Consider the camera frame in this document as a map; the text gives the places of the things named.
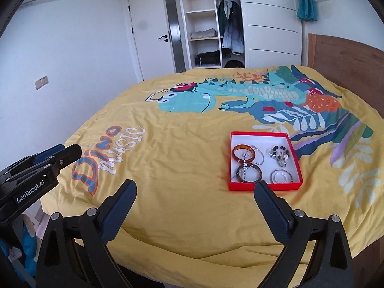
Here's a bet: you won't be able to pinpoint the folded beige clothes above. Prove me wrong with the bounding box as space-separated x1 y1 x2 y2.
190 28 218 40

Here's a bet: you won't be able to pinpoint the white wardrobe sliding door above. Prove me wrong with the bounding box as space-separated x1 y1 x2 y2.
236 0 304 67

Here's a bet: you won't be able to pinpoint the grey door panel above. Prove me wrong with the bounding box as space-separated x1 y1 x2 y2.
163 0 184 73

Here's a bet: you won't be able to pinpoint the beaded bracelet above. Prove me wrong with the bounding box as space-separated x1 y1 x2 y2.
268 145 290 160

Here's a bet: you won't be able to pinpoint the red cardboard box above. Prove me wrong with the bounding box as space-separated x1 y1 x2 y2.
229 130 303 192

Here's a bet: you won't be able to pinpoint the white open wardrobe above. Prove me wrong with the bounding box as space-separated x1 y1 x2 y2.
176 0 246 72

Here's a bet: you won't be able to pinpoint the yellow dinosaur printed blanket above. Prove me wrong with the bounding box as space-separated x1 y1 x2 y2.
39 64 384 276

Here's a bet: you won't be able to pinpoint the silver chain necklace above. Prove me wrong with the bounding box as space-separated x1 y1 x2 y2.
232 145 265 181

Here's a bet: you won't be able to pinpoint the folded dark clothes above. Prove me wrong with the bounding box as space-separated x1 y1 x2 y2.
194 51 223 67

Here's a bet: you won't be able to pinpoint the wooden headboard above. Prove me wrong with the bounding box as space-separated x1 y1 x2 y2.
307 33 384 110

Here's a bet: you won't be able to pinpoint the thin silver bangles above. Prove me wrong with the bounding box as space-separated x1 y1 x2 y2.
271 169 294 184

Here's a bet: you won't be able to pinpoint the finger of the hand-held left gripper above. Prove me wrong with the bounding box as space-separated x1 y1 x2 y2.
6 144 65 172
6 144 82 184

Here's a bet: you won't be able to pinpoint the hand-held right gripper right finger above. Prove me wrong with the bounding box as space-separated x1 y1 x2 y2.
254 180 354 288

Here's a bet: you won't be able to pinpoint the hanging jackets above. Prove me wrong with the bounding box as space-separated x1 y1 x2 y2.
216 0 244 55

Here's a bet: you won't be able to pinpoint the dark tortoiseshell bangle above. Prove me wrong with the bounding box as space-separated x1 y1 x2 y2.
235 162 264 184

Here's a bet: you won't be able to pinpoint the wall switch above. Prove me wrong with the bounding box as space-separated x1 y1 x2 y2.
34 76 50 90

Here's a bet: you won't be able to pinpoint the amber resin bangle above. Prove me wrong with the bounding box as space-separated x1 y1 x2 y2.
232 144 256 162

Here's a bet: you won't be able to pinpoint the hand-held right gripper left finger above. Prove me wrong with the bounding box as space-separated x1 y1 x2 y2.
35 179 138 288

